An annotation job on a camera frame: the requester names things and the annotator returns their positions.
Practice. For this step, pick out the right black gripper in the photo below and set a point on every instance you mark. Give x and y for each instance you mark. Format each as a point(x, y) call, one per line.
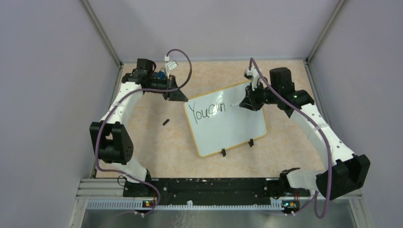
point(250, 101)

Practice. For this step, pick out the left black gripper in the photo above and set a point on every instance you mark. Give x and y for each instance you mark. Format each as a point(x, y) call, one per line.
point(176, 95)

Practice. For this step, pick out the yellow framed whiteboard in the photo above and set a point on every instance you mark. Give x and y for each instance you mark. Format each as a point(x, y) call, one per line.
point(217, 126)

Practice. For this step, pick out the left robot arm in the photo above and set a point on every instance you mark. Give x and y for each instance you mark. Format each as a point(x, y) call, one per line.
point(112, 145)

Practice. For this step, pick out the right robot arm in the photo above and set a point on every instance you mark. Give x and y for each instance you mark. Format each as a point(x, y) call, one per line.
point(345, 171)

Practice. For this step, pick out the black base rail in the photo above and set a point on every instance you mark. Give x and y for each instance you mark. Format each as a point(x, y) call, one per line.
point(213, 191)

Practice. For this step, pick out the white cable duct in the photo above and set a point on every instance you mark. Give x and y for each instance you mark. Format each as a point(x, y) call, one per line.
point(134, 204)

